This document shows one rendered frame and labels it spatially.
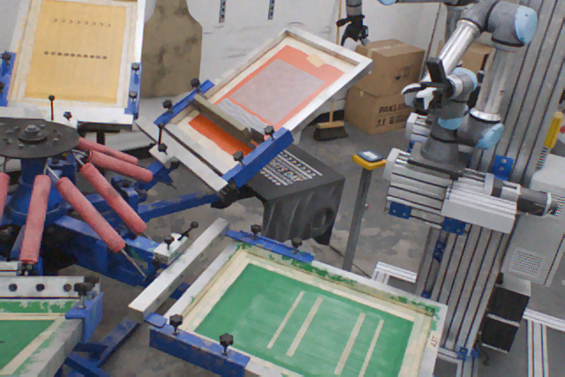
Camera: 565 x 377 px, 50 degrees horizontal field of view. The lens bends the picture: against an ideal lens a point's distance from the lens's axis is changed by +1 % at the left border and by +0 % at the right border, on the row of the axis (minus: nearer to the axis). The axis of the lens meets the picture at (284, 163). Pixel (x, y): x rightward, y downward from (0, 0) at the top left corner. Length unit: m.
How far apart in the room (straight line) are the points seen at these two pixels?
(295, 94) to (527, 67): 0.93
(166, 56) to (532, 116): 2.88
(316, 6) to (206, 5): 1.13
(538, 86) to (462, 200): 0.53
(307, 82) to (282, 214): 0.60
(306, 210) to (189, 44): 2.26
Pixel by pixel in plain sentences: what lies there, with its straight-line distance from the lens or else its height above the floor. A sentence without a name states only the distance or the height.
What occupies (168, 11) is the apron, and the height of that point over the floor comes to 1.18.
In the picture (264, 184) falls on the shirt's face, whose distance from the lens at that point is 2.70.
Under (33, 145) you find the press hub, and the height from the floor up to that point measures 1.31.
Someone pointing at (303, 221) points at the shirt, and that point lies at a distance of 2.81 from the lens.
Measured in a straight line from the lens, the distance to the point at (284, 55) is 2.82.
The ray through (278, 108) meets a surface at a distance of 2.55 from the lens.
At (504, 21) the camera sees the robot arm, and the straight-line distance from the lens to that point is 2.26.
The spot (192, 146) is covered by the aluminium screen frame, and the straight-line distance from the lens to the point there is 2.52.
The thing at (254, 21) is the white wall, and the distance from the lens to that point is 5.05.
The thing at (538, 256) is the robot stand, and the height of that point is 0.90.
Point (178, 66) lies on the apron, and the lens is 4.67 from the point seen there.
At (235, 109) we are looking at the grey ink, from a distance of 2.64.
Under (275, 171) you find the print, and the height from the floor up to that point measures 0.95.
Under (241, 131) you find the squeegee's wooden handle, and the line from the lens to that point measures 2.36.
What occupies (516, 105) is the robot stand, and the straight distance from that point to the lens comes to 2.57.
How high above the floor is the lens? 2.24
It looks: 26 degrees down
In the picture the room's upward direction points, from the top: 8 degrees clockwise
